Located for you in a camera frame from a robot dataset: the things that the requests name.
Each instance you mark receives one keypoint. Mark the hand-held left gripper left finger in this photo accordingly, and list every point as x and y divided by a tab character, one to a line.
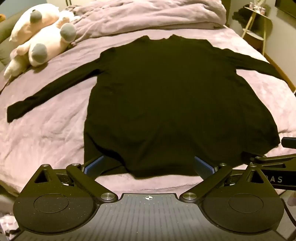
91	167

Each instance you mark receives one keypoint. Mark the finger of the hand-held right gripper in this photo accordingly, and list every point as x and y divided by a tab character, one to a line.
290	142
277	161

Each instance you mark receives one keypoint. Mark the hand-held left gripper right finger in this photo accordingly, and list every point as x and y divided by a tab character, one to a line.
201	165

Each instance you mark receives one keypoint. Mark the black long-sleeve sweater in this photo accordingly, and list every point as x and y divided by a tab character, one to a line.
171	97

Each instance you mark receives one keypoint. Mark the patterned cloth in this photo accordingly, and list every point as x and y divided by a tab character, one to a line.
5	223

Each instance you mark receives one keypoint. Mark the wooden side table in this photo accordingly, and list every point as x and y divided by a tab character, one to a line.
256	34

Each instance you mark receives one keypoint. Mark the white plush toy grey paws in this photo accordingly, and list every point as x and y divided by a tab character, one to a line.
30	20
46	46

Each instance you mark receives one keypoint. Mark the green cushion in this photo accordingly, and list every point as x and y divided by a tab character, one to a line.
7	34

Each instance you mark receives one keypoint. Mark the crumpled purple duvet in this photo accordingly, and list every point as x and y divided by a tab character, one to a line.
143	16

